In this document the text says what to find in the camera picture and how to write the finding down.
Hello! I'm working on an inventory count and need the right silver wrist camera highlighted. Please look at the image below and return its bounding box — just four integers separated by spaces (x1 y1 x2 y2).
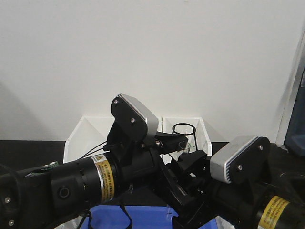
210 136 270 184

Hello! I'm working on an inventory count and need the blue plastic tray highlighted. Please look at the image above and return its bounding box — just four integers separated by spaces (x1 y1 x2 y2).
76 205 221 229

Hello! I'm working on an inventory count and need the black metal tripod stand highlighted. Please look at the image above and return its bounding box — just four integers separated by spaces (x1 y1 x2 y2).
172 123 198 149

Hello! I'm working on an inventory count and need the white storage bin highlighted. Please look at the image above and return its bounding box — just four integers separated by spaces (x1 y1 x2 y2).
63 116 114 163
158 117 212 156

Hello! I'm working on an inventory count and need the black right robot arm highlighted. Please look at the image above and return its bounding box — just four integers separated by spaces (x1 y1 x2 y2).
172 137 305 229

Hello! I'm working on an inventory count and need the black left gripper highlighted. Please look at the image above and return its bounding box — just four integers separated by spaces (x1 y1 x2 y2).
106 116 203 215

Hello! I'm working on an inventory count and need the white test tube rack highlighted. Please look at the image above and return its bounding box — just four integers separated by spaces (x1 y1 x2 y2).
215 216 236 229

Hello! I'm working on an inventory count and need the right white storage bin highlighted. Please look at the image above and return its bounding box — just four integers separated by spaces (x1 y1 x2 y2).
158 117 212 156

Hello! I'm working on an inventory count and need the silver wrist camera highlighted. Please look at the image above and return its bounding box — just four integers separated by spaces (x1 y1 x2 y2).
111 93 159 143
210 136 270 184

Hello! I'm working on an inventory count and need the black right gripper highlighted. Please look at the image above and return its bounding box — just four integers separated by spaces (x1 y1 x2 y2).
171 150 215 229

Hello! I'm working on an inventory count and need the clear glass test tube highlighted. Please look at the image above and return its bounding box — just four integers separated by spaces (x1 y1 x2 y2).
176 141 191 162

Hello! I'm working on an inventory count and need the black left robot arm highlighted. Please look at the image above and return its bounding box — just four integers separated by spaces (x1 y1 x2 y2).
0 120 195 229

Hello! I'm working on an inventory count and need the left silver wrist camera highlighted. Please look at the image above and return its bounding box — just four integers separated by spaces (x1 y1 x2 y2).
111 93 159 143

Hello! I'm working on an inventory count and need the blue-grey pegboard drying rack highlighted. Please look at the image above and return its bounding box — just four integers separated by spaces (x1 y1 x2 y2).
285 71 305 157

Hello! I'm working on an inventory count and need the left white storage bin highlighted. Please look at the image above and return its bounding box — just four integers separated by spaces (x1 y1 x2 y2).
63 116 114 163

